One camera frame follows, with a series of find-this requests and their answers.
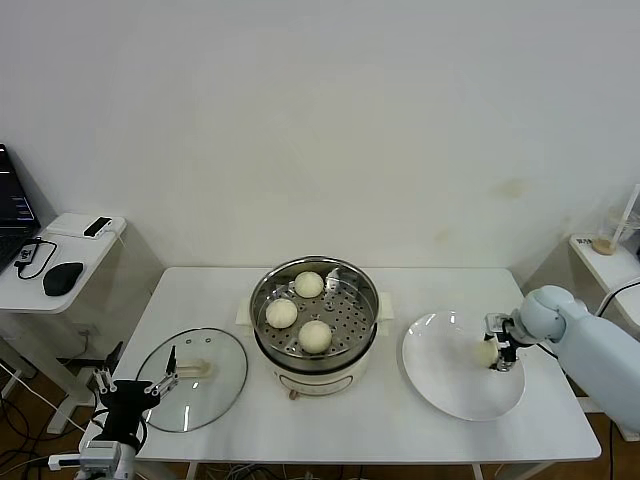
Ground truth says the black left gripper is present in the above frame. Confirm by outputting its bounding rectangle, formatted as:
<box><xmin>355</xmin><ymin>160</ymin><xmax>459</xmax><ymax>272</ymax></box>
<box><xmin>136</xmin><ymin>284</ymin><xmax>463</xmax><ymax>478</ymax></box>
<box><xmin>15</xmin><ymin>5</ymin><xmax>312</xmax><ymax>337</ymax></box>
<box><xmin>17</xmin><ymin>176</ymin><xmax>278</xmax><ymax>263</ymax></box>
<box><xmin>94</xmin><ymin>341</ymin><xmax>181</xmax><ymax>446</ymax></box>

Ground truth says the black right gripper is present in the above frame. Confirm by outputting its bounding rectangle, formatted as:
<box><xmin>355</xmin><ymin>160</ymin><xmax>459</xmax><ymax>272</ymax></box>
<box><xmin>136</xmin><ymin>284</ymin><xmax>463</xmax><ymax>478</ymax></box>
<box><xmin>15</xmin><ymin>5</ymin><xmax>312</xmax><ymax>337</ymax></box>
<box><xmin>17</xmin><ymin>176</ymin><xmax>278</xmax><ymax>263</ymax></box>
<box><xmin>481</xmin><ymin>318</ymin><xmax>525</xmax><ymax>374</ymax></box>

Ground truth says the white steamed baozi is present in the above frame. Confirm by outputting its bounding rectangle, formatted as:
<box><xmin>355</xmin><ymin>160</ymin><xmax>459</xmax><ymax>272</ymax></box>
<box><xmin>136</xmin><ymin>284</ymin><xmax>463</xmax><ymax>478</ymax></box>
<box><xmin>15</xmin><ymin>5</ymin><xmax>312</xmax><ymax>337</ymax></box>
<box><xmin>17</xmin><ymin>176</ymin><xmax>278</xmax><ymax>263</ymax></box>
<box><xmin>472</xmin><ymin>338</ymin><xmax>501</xmax><ymax>370</ymax></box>
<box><xmin>265</xmin><ymin>298</ymin><xmax>300</xmax><ymax>330</ymax></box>
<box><xmin>293</xmin><ymin>270</ymin><xmax>325</xmax><ymax>300</ymax></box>
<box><xmin>297</xmin><ymin>319</ymin><xmax>333</xmax><ymax>355</ymax></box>

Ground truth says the glass pot lid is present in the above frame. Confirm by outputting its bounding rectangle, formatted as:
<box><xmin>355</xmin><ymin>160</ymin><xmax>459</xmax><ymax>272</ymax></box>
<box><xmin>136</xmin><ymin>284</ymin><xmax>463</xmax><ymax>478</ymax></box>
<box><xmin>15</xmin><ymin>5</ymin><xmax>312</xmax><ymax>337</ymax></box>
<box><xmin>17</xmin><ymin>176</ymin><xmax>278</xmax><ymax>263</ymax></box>
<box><xmin>134</xmin><ymin>327</ymin><xmax>250</xmax><ymax>434</ymax></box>

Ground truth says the steel steamer basket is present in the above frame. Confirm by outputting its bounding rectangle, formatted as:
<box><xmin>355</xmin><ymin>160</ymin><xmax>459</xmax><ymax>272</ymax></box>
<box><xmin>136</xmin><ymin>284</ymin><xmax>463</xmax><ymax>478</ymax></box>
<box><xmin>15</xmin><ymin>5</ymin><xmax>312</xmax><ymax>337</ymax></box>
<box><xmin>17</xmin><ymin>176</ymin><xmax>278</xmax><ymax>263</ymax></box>
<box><xmin>249</xmin><ymin>255</ymin><xmax>381</xmax><ymax>362</ymax></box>

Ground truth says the black table foot bar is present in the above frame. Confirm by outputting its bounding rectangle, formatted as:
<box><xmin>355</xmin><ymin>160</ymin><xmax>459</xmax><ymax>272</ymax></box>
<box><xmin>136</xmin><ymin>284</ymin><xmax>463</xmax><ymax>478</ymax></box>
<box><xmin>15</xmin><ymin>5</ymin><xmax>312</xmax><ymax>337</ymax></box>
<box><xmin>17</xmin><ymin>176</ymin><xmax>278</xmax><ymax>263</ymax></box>
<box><xmin>56</xmin><ymin>356</ymin><xmax>122</xmax><ymax>370</ymax></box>

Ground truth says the white round plate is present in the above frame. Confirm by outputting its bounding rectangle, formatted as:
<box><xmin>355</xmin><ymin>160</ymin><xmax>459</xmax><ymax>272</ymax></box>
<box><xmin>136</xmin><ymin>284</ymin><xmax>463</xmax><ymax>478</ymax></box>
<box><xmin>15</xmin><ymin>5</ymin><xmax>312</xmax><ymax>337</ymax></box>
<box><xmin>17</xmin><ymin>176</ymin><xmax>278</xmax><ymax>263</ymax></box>
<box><xmin>401</xmin><ymin>310</ymin><xmax>527</xmax><ymax>422</ymax></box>

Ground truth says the white side table with laptop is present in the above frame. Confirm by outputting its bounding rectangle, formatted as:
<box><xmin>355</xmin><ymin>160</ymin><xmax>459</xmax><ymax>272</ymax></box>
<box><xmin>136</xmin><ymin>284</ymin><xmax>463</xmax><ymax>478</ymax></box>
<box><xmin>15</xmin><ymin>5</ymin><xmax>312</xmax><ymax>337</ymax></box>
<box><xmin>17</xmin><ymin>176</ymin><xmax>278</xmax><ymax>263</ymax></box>
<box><xmin>0</xmin><ymin>213</ymin><xmax>162</xmax><ymax>436</ymax></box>

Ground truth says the black computer mouse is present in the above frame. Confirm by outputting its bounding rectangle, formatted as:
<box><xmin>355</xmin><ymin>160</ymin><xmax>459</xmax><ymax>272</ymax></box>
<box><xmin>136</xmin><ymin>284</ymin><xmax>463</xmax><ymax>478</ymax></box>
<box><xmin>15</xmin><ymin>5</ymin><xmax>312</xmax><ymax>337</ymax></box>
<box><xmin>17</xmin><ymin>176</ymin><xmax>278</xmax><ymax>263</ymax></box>
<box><xmin>42</xmin><ymin>260</ymin><xmax>85</xmax><ymax>297</ymax></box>

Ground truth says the white side table with cup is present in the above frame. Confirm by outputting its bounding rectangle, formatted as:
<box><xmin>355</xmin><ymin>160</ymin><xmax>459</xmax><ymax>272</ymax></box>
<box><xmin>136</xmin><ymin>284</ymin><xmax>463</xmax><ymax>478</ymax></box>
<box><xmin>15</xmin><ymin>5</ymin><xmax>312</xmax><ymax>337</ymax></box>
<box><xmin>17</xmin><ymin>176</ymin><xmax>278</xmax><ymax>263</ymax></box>
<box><xmin>522</xmin><ymin>233</ymin><xmax>640</xmax><ymax>444</ymax></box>

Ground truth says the small black white device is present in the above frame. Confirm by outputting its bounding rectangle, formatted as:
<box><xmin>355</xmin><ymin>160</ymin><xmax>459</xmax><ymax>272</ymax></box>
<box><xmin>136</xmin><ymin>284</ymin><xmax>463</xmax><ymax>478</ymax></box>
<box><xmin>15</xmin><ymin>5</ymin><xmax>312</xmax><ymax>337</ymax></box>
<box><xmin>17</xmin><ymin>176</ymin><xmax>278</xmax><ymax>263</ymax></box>
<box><xmin>82</xmin><ymin>216</ymin><xmax>114</xmax><ymax>239</ymax></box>

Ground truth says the flat white box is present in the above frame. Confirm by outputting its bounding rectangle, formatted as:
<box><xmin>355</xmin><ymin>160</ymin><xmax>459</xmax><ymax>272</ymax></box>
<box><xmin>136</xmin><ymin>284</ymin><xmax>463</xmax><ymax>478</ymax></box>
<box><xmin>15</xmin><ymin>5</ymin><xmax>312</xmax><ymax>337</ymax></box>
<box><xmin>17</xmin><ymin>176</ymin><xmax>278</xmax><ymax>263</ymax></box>
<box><xmin>47</xmin><ymin>212</ymin><xmax>127</xmax><ymax>240</ymax></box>

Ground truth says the cream electric cooker base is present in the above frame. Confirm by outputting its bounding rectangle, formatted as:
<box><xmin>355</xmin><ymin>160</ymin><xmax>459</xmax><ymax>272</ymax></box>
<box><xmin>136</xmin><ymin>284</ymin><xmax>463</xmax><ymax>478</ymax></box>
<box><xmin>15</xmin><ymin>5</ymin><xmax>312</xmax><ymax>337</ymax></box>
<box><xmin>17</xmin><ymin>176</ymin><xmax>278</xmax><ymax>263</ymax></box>
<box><xmin>235</xmin><ymin>293</ymin><xmax>396</xmax><ymax>401</ymax></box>

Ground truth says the clear plastic container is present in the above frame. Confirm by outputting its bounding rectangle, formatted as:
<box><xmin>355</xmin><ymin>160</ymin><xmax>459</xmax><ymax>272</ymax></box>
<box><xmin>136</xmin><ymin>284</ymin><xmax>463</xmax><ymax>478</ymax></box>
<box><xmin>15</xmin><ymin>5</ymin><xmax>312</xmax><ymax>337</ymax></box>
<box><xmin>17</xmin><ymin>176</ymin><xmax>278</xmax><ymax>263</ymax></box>
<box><xmin>597</xmin><ymin>184</ymin><xmax>640</xmax><ymax>251</ymax></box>

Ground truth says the black laptop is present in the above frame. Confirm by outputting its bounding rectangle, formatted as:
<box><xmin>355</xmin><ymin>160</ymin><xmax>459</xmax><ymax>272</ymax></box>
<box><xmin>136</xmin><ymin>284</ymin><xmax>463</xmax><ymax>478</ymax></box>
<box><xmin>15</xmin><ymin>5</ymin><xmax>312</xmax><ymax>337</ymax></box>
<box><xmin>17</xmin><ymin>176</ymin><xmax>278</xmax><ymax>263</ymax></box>
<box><xmin>0</xmin><ymin>143</ymin><xmax>44</xmax><ymax>279</ymax></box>

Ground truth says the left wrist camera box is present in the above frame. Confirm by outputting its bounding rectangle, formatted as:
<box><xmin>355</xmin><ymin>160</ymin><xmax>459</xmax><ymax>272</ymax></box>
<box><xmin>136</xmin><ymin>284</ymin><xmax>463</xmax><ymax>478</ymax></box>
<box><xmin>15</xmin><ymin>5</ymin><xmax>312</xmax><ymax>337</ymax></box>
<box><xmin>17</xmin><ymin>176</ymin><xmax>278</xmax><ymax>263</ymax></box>
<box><xmin>48</xmin><ymin>439</ymin><xmax>124</xmax><ymax>474</ymax></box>

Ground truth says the white floor cable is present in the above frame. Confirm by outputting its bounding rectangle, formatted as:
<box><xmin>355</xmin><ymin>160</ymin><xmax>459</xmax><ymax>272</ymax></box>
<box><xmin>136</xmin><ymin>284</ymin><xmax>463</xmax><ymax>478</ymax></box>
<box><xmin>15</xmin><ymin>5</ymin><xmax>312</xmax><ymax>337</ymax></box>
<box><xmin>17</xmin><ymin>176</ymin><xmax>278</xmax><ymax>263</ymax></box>
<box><xmin>0</xmin><ymin>360</ymin><xmax>89</xmax><ymax>432</ymax></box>

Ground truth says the black floor cable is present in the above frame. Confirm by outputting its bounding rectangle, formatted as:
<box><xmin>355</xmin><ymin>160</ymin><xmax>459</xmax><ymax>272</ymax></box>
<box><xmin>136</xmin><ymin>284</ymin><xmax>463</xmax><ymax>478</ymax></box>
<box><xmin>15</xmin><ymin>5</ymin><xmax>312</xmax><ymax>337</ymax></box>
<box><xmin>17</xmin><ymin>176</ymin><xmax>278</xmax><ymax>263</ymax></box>
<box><xmin>0</xmin><ymin>389</ymin><xmax>56</xmax><ymax>480</ymax></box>

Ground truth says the black cable with plug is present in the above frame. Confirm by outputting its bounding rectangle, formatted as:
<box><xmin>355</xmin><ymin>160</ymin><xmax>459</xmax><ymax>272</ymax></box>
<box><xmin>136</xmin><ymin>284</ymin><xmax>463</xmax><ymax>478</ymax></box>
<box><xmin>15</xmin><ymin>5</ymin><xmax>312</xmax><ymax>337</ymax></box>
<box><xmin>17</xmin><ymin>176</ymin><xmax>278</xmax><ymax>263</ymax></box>
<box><xmin>594</xmin><ymin>280</ymin><xmax>640</xmax><ymax>321</ymax></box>

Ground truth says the grey cable bundle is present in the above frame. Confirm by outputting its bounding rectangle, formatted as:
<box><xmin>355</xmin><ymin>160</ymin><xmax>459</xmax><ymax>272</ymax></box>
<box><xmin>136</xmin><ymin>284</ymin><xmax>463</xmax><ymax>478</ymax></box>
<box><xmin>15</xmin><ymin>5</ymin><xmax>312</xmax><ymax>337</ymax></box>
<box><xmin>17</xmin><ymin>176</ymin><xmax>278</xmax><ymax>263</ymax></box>
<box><xmin>199</xmin><ymin>462</ymin><xmax>301</xmax><ymax>480</ymax></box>

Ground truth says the black usb hub with cable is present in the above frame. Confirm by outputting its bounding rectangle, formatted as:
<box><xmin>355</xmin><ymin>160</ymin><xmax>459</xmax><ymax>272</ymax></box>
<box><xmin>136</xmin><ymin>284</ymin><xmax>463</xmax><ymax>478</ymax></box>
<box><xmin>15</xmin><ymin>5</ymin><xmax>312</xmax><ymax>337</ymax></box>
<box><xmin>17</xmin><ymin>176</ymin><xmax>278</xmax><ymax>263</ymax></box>
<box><xmin>16</xmin><ymin>237</ymin><xmax>59</xmax><ymax>281</ymax></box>

